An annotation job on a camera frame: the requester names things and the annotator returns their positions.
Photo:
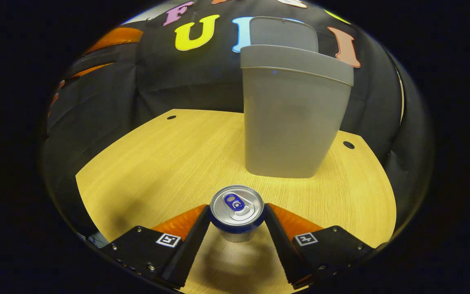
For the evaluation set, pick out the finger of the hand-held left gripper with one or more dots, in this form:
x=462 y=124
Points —
x=92 y=69
x=116 y=38

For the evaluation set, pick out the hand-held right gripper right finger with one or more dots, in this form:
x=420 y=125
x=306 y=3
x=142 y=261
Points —
x=282 y=249

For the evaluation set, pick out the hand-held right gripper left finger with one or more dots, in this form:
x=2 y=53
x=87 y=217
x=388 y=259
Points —
x=190 y=249

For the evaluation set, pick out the silver blue pop can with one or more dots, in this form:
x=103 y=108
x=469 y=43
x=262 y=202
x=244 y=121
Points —
x=235 y=212

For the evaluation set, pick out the grey desktop garbage bin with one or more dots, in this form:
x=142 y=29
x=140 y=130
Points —
x=292 y=130

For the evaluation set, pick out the wooden desktop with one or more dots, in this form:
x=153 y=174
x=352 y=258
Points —
x=157 y=163

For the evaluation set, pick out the black backdrop cloth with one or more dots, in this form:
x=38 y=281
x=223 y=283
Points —
x=178 y=81

